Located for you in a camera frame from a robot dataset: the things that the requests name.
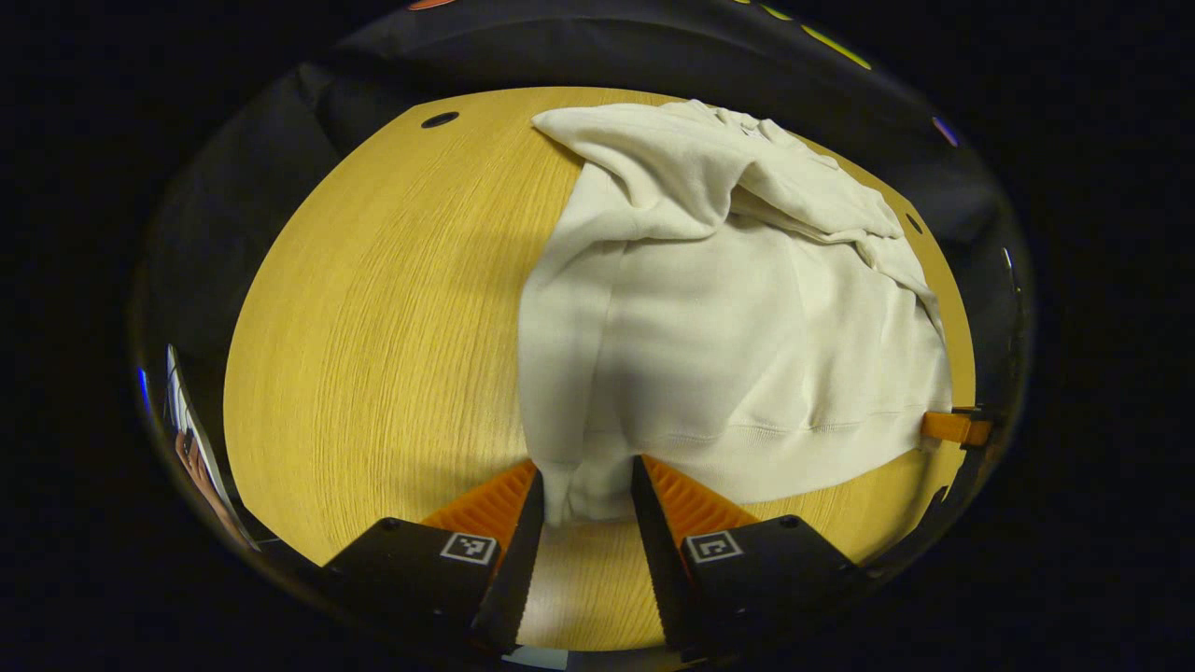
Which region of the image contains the black backdrop cloth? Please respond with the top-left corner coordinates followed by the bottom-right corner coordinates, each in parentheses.
top-left (140, 0), bottom-right (1033, 561)

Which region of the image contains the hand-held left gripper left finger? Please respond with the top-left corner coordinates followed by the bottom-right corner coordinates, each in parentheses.
top-left (322, 457), bottom-right (545, 654)

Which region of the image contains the cream sweatshirt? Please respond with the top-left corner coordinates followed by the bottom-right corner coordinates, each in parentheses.
top-left (518, 99), bottom-right (955, 526)

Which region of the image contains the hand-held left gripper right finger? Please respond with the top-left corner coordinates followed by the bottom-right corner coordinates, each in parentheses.
top-left (631, 455), bottom-right (869, 659)

